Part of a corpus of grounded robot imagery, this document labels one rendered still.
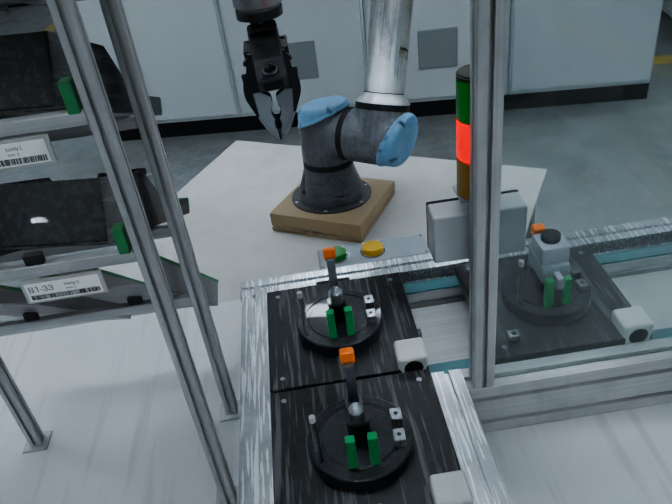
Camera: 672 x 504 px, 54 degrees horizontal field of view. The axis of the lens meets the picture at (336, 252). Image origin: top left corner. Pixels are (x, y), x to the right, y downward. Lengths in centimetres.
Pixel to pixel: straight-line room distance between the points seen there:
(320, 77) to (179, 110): 89
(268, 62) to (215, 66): 309
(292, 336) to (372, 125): 51
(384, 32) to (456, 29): 254
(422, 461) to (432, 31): 323
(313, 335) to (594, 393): 43
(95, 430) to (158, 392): 12
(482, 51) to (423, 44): 322
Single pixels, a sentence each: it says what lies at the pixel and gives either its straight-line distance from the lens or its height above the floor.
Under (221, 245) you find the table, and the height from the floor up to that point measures 86.
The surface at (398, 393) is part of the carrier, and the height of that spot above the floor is 97.
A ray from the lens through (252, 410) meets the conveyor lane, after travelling 101.
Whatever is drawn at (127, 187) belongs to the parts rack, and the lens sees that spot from 70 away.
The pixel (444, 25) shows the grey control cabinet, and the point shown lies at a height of 54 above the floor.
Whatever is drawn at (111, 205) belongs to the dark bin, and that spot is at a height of 133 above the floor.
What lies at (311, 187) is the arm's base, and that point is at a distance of 152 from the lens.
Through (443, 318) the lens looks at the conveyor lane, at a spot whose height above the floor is 92.
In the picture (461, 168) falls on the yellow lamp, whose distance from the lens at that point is 81.
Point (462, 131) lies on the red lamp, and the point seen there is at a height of 135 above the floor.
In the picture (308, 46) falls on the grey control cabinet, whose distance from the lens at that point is 395.
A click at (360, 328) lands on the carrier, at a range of 106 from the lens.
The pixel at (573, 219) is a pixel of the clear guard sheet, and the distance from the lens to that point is 88.
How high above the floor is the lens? 169
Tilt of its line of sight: 35 degrees down
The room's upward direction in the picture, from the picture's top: 8 degrees counter-clockwise
